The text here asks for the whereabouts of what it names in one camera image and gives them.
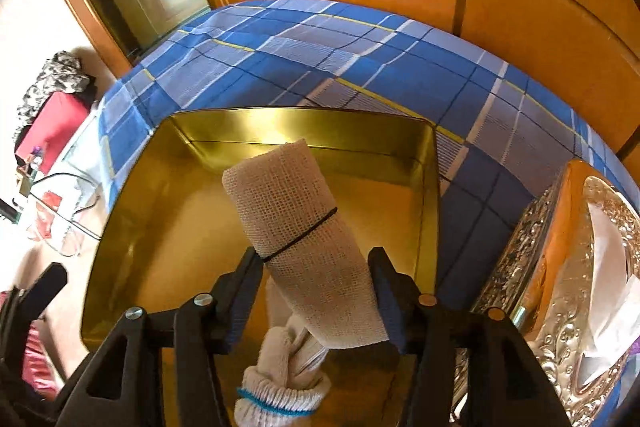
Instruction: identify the white mesh cloth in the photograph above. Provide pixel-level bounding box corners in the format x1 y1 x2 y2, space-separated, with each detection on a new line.
221 140 388 349

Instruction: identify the white knit glove blue band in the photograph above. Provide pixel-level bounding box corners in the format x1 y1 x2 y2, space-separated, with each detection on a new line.
233 279 331 427

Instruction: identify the ornate silver tissue box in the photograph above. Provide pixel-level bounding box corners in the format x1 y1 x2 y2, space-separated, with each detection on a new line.
472 159 639 426

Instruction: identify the white tissue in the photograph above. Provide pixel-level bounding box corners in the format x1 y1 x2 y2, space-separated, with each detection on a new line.
577 204 639 388

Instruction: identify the red suitcase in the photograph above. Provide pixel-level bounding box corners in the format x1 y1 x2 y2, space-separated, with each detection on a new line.
14 92 91 174

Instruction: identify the grey patterned cloth pile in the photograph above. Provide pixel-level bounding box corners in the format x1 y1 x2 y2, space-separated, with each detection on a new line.
17 51 91 126

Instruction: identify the blue plaid bedsheet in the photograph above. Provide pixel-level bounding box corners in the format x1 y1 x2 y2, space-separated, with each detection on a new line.
98 0 639 308

